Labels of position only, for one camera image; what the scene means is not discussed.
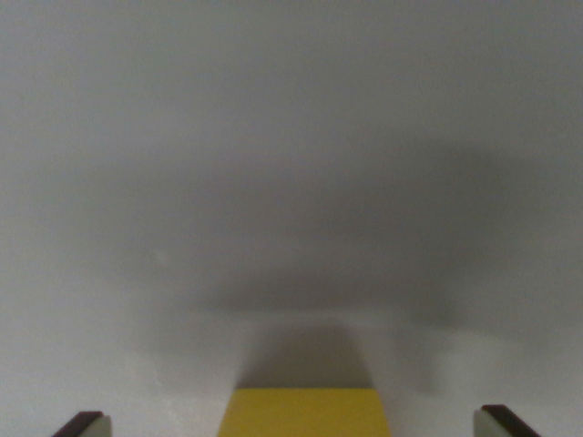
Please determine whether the grey plastic bin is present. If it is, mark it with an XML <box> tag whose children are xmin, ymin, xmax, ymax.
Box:
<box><xmin>0</xmin><ymin>0</ymin><xmax>583</xmax><ymax>437</ymax></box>

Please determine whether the yellow cube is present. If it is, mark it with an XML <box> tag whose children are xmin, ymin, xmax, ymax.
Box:
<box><xmin>217</xmin><ymin>387</ymin><xmax>394</xmax><ymax>437</ymax></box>

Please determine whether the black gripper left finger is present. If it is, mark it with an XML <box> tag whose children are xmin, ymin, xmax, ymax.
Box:
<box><xmin>52</xmin><ymin>411</ymin><xmax>113</xmax><ymax>437</ymax></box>

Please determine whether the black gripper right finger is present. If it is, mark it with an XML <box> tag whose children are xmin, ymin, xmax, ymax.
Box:
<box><xmin>473</xmin><ymin>404</ymin><xmax>546</xmax><ymax>437</ymax></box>

